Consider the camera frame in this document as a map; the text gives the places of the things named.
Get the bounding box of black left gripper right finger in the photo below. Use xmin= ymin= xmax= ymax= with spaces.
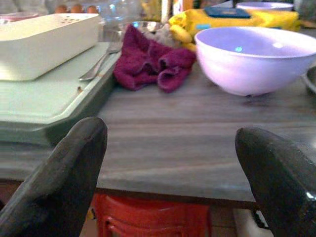
xmin=235 ymin=126 xmax=316 ymax=237

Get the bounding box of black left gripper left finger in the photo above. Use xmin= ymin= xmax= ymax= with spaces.
xmin=0 ymin=117 xmax=108 ymax=237

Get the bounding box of pale green tray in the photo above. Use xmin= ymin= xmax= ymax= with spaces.
xmin=0 ymin=41 xmax=120 ymax=147

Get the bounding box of red plastic stool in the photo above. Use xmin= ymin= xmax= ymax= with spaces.
xmin=89 ymin=192 xmax=213 ymax=237

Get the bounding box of lilac plastic bowl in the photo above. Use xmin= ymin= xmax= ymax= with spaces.
xmin=235 ymin=1 xmax=295 ymax=12
xmin=194 ymin=26 xmax=316 ymax=97

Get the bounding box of steel cutlery piece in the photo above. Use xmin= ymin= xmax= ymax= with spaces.
xmin=78 ymin=41 xmax=123 ymax=82

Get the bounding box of white plastic scoop container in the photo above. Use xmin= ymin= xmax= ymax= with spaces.
xmin=0 ymin=12 xmax=101 ymax=82

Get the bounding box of maroon cloth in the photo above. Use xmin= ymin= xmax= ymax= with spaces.
xmin=113 ymin=24 xmax=197 ymax=94

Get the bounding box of yellow kitchen towel pack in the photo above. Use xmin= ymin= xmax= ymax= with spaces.
xmin=168 ymin=8 xmax=301 ymax=34

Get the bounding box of clear plastic container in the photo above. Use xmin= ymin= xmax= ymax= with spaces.
xmin=98 ymin=0 xmax=140 ymax=43

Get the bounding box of small steel bowl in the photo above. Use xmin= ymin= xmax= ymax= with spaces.
xmin=118 ymin=20 xmax=177 ymax=48

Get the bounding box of orange sauce bottle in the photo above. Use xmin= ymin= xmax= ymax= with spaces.
xmin=172 ymin=0 xmax=196 ymax=16

